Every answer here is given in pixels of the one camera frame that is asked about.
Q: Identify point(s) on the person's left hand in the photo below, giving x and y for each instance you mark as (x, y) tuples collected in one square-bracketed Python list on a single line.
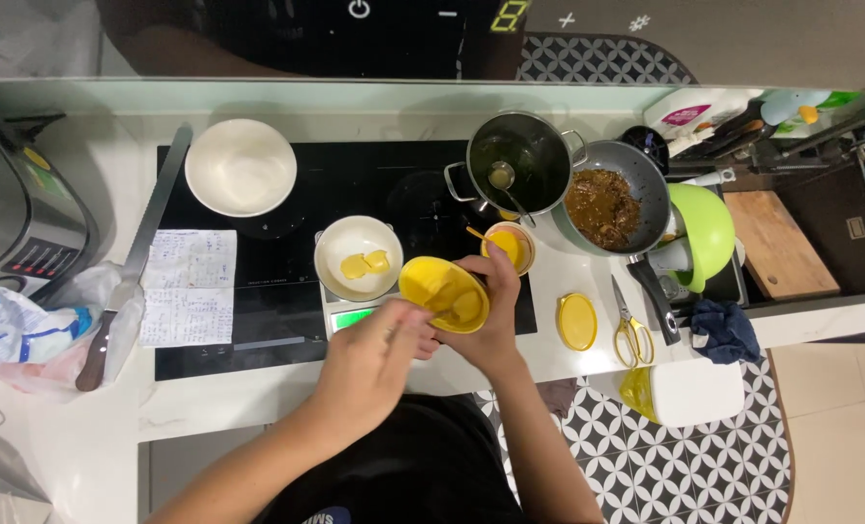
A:
[(363, 364)]

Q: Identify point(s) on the person's right hand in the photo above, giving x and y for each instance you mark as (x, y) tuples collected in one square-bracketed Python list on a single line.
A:
[(502, 313)]

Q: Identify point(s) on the yellow plastic container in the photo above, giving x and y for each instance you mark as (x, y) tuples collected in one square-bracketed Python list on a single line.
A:
[(432, 280)]

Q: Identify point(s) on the butter in yellow container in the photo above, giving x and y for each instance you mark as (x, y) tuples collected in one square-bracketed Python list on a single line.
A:
[(458, 302)]

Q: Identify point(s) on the kitchen scale with green display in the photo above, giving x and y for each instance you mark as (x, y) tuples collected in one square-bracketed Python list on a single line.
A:
[(349, 317)]

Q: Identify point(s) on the small cup of yellow liquid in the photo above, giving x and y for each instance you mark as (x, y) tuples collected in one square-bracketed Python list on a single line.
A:
[(511, 244)]

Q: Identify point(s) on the yellow container lid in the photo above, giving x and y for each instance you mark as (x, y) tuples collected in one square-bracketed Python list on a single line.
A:
[(577, 322)]

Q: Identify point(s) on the orange stirring stick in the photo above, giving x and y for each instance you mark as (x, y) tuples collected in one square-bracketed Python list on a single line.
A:
[(476, 234)]

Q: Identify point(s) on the yellow butter pieces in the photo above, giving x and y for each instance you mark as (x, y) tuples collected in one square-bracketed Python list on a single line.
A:
[(363, 265)]

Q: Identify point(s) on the brown hanging cloth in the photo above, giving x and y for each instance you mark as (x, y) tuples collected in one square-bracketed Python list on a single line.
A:
[(558, 397)]

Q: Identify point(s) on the person's black shirt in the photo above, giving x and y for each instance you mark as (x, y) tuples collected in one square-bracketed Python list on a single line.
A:
[(418, 466)]

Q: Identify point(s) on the white bowl with butter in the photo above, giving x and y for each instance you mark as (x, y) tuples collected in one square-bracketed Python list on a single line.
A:
[(345, 240)]

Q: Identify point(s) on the metal ladle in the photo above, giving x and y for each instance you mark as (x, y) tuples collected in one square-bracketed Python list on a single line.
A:
[(507, 182)]

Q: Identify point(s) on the brown cooked food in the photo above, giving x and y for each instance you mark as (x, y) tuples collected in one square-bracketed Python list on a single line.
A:
[(601, 207)]

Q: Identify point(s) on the yellow plastic bag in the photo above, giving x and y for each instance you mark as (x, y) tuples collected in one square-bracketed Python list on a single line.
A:
[(638, 393)]

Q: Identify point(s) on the stainless steel pot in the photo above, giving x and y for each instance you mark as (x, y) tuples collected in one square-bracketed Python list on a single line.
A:
[(527, 153)]

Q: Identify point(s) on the handwritten paper note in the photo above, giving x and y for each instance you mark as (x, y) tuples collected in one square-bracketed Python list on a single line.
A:
[(188, 287)]

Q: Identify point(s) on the black induction cooker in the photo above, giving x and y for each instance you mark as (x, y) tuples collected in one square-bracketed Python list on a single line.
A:
[(272, 189)]

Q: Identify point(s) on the grey frying pan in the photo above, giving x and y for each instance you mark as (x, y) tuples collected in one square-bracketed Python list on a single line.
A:
[(622, 156)]

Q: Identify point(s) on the green plastic bowl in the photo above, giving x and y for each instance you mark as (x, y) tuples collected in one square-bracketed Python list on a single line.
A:
[(705, 225)]

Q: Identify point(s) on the dark blue cloth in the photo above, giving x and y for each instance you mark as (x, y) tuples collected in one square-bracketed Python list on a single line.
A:
[(724, 331)]

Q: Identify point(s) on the large empty white bowl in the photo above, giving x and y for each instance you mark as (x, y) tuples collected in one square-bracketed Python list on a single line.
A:
[(241, 167)]

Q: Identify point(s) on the black and white patterned mat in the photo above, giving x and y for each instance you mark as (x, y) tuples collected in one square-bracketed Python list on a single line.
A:
[(680, 473)]

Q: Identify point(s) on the long bread knife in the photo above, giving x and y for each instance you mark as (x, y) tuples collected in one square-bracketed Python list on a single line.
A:
[(145, 233)]

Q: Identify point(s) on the group of bottles by sink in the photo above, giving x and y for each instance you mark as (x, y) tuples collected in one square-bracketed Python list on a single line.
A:
[(702, 116)]

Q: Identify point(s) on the wooden cutting board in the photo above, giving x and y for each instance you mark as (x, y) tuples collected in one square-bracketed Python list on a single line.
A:
[(778, 244)]

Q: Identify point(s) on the plastic bag with packet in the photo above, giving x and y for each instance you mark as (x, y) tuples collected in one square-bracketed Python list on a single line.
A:
[(25, 335)]

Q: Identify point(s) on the black kitchen sink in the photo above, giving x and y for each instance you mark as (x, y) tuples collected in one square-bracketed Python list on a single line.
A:
[(826, 196)]

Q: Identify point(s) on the silver kitchen appliance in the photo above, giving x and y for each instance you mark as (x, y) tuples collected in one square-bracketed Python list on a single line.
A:
[(17, 211)]

